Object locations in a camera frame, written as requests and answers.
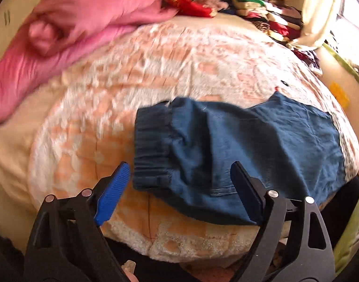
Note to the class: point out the pile of folded clothes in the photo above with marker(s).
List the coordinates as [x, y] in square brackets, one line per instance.
[270, 14]

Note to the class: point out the pink fluffy garment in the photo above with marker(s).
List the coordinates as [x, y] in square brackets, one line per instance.
[213, 1]

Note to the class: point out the pink quilt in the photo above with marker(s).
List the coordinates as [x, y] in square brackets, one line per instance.
[79, 11]

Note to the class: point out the blue denim pants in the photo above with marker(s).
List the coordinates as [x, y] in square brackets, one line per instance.
[211, 141]

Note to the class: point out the window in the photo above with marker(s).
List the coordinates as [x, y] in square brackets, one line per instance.
[354, 29]

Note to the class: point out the red cloth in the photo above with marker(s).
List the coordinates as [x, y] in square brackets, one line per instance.
[194, 6]

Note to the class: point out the cream bed sheet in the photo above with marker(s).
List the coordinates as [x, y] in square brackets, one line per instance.
[12, 152]

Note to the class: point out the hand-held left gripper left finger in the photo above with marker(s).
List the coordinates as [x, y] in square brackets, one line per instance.
[113, 194]

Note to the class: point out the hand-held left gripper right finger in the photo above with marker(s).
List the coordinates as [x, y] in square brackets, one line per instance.
[250, 195]

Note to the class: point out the heap of dark clothes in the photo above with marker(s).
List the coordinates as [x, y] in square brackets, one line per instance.
[310, 60]

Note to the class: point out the green windowsill cloth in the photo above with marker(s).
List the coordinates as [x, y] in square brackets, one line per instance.
[343, 61]

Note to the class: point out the orange white fuzzy blanket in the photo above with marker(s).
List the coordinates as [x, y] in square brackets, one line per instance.
[167, 64]

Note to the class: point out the yellow box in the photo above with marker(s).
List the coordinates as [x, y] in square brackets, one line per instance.
[339, 94]

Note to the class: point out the cream curtain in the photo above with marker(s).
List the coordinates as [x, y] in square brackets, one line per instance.
[317, 11]

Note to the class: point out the black cloth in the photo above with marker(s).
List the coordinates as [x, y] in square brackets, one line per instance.
[340, 205]

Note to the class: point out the light green cloth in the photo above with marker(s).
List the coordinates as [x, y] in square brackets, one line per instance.
[349, 235]

